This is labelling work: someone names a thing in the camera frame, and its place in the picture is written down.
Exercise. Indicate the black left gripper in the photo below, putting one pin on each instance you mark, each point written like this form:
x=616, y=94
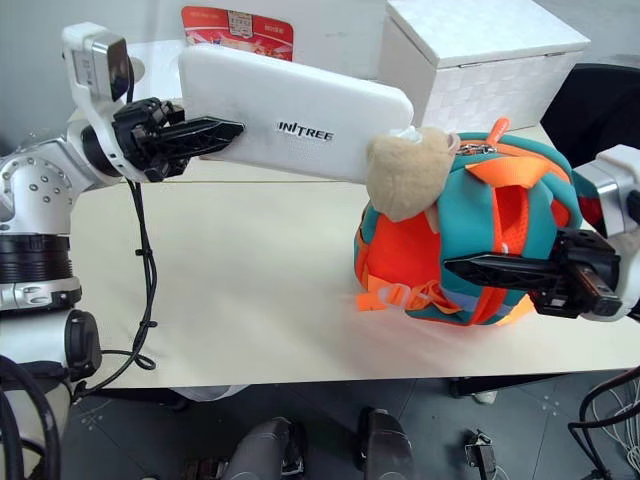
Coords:
x=142, y=142

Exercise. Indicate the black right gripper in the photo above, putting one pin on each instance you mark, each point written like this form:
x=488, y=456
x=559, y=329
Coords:
x=582, y=272

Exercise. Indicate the orange and teal backpack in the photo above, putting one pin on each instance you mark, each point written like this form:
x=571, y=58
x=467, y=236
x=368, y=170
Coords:
x=465, y=210

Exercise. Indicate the white box with logo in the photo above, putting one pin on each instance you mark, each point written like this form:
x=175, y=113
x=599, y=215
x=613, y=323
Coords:
x=295, y=107

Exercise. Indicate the large white textured box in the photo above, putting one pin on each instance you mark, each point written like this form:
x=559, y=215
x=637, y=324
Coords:
x=480, y=55

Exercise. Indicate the red and white packet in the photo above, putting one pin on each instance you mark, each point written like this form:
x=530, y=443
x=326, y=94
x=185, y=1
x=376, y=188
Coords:
x=240, y=30

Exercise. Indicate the small black floor device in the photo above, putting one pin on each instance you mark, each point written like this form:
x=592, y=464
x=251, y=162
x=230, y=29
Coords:
x=479, y=450

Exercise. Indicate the black chair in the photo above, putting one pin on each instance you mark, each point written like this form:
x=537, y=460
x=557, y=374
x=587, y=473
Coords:
x=595, y=110

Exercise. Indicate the dark rounded shape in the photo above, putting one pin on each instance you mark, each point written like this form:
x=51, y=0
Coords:
x=387, y=445
x=265, y=450

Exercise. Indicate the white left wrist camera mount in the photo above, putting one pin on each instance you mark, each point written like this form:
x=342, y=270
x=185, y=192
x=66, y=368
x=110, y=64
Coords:
x=90, y=112

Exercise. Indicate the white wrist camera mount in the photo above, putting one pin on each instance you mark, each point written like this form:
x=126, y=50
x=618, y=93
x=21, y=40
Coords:
x=90, y=112
x=617, y=167

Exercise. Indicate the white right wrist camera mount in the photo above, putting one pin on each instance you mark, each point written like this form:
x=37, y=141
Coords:
x=617, y=167

